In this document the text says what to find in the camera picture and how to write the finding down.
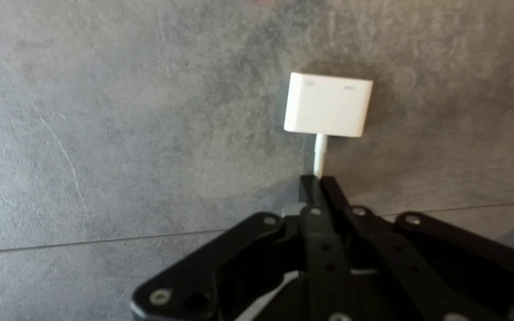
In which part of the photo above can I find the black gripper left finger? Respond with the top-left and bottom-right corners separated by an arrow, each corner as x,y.
128,173 -> 355,321

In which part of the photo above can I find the white cable adapter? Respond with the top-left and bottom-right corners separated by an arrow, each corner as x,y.
282,71 -> 374,180

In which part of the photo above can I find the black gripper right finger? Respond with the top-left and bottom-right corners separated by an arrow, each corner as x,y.
319,174 -> 514,321

